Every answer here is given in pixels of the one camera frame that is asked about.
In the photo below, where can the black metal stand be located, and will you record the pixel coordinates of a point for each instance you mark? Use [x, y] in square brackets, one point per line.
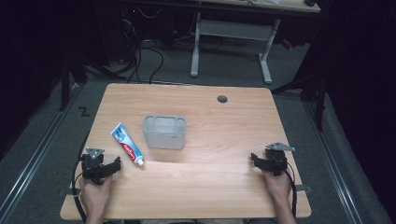
[65, 81]
[313, 93]

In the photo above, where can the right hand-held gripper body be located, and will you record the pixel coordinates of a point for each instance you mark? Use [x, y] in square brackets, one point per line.
[276, 158]

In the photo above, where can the grey tape strip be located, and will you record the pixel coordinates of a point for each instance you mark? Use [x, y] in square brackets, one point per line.
[303, 188]

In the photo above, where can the dark round table grommet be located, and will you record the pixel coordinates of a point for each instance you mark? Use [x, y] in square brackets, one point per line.
[222, 99]

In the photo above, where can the translucent grey plastic container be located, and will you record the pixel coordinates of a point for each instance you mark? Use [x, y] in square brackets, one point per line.
[164, 132]

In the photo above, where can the person's left hand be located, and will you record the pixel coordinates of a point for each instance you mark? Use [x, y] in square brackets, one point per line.
[94, 193]

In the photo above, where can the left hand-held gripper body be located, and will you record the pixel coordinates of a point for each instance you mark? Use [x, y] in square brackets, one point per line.
[92, 162]

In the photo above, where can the blue and red toothpaste tube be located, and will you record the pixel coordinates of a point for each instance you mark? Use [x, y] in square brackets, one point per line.
[127, 145]

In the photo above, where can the metal floor rail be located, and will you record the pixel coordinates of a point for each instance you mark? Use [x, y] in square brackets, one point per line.
[334, 168]
[34, 161]

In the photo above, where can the person's right hand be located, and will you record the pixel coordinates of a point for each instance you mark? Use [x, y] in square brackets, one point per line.
[278, 186]

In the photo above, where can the desk with white metal legs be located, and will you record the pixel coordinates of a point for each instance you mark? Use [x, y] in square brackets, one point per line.
[236, 29]

